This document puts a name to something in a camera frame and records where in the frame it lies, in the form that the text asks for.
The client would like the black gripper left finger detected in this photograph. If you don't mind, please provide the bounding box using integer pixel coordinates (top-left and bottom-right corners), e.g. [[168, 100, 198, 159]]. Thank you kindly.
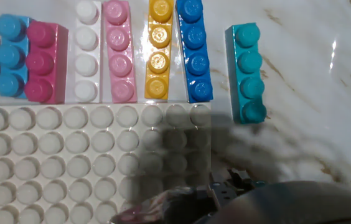
[[110, 185, 220, 224]]

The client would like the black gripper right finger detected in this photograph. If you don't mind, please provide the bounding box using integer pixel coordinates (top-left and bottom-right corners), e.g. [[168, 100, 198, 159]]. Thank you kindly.
[[194, 180, 351, 224]]

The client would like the teal four-stud block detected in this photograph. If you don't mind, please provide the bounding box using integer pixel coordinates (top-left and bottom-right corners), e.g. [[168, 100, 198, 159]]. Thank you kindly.
[[224, 22, 268, 126]]

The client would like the white studded baseplate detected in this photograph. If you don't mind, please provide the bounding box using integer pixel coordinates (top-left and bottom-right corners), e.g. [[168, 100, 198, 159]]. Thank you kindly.
[[0, 101, 212, 224]]

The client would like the marble pattern board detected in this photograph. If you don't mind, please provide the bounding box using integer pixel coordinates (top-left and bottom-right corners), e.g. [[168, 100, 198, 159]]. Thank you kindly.
[[0, 0, 351, 197]]

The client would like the yellow four-stud block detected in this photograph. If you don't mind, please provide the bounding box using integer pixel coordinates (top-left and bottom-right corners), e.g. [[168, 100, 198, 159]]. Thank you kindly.
[[144, 0, 176, 101]]

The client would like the dark blue four-stud block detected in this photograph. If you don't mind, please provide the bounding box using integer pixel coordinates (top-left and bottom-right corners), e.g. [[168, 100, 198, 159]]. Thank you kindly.
[[175, 0, 215, 105]]

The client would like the pink four-stud block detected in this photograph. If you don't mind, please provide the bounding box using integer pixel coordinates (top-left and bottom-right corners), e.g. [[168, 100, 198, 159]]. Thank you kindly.
[[101, 0, 139, 105]]

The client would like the white four-stud block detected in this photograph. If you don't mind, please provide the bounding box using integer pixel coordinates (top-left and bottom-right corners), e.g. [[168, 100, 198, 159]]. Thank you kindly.
[[66, 0, 103, 105]]

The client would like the magenta three-stud block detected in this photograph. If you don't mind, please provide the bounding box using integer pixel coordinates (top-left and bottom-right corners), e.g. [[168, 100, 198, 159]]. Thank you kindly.
[[23, 21, 70, 105]]

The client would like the light blue three-stud block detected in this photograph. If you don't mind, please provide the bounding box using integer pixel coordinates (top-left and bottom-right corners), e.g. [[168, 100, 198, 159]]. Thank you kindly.
[[0, 13, 35, 100]]

